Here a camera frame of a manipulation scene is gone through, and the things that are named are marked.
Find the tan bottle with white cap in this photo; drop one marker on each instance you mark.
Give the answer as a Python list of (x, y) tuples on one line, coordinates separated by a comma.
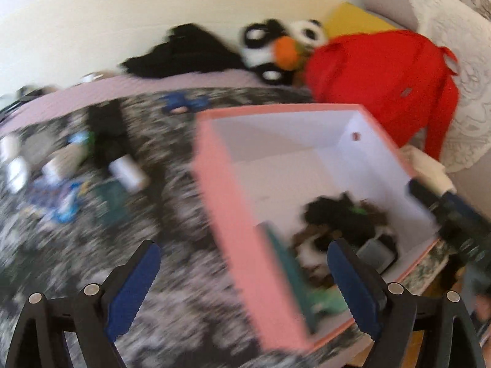
[(63, 165)]

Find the blue flat toy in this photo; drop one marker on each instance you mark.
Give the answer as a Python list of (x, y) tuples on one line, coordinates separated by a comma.
[(184, 101)]

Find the black and white printed blanket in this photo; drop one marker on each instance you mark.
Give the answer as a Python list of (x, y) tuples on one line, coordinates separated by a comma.
[(172, 245)]

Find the yellow pillow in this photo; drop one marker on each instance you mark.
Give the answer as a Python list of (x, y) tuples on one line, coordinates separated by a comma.
[(356, 21)]

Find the pink cardboard box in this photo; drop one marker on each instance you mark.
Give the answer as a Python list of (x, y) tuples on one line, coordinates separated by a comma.
[(238, 218)]

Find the white patterned pillow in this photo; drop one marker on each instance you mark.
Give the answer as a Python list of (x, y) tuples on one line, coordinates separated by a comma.
[(460, 46)]

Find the dark fluffy cloth pile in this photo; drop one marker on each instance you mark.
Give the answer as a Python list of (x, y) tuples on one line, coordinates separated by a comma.
[(345, 214)]

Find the pink bed sheet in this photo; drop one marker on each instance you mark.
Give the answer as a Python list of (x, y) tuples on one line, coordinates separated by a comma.
[(126, 86)]

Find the small white container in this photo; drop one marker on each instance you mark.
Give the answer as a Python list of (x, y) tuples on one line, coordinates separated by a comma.
[(17, 176), (8, 147)]

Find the cream white bottle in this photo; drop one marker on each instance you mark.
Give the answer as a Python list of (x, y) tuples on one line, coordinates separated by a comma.
[(425, 168)]

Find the black cloth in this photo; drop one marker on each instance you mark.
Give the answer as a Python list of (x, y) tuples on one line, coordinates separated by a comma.
[(188, 53)]

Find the dark green packet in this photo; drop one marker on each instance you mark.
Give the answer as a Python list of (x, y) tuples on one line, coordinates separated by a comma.
[(112, 201)]

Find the green plastic item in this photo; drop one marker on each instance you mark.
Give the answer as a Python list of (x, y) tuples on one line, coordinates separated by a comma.
[(328, 303)]

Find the black rectangular object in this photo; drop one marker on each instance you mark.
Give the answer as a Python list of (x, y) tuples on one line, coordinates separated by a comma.
[(107, 130)]

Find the penguin plush toy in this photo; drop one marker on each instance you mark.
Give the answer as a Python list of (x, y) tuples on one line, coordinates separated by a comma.
[(261, 50)]

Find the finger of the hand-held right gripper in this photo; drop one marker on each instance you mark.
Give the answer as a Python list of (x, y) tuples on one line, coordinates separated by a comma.
[(424, 195)]

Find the white cylindrical bottle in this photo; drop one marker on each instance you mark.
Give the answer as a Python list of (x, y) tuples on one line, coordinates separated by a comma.
[(128, 174)]

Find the teal flat card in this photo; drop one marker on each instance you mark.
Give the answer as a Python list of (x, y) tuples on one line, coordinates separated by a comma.
[(291, 272)]

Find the blue and white packet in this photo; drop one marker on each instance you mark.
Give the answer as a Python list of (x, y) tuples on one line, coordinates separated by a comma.
[(61, 203)]

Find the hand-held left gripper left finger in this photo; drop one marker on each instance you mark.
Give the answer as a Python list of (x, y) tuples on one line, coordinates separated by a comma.
[(132, 295)]

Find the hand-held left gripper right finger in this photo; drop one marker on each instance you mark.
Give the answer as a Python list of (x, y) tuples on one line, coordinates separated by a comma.
[(353, 287)]

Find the small grey box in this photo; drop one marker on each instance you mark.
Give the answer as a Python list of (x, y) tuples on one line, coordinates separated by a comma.
[(378, 255)]

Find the red backpack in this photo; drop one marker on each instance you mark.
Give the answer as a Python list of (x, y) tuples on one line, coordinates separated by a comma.
[(376, 73)]

